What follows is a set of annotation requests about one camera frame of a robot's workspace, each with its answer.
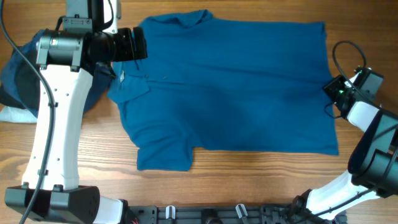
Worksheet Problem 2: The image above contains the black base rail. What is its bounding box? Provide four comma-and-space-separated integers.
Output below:
129, 204, 348, 224

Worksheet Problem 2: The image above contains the blue polo shirt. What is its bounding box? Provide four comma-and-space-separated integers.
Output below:
108, 10, 338, 171

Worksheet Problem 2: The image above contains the white cloth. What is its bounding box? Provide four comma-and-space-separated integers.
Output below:
0, 106, 37, 123

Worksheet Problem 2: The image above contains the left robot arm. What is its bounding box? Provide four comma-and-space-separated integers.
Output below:
5, 27, 147, 223

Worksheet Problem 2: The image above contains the black crumpled garment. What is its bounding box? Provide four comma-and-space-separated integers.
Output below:
14, 61, 40, 110

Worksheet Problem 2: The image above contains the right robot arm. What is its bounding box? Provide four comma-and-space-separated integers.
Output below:
261, 72, 397, 223

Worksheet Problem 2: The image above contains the right black cable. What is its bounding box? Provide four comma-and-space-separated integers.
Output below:
323, 40, 398, 218

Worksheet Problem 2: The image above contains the dark navy crumpled garment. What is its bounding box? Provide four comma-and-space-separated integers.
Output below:
1, 29, 111, 123

